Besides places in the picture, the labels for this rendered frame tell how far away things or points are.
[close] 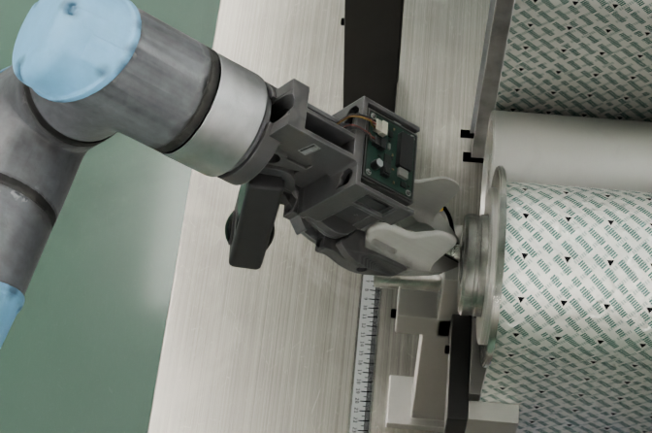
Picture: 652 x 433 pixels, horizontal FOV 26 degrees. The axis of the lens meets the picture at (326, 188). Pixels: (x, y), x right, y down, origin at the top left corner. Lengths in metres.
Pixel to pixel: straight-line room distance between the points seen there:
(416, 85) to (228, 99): 0.68
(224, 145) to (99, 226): 1.64
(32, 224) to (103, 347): 1.51
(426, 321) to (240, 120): 0.32
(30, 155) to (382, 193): 0.23
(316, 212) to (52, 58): 0.22
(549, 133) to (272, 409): 0.41
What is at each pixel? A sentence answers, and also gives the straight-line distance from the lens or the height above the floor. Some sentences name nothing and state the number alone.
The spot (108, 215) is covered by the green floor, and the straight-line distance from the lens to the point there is 2.54.
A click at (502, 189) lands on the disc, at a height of 1.32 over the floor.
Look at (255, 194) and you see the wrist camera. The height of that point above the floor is 1.34.
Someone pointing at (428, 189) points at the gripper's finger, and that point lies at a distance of 1.02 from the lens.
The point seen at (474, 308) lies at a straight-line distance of 1.02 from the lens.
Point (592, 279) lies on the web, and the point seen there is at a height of 1.30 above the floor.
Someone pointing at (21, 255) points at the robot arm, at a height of 1.38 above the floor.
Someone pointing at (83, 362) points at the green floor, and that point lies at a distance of 2.41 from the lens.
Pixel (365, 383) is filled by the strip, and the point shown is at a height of 0.90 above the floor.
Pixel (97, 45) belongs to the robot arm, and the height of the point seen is 1.49.
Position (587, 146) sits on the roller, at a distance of 1.13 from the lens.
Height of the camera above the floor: 2.16
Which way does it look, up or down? 58 degrees down
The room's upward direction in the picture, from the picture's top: straight up
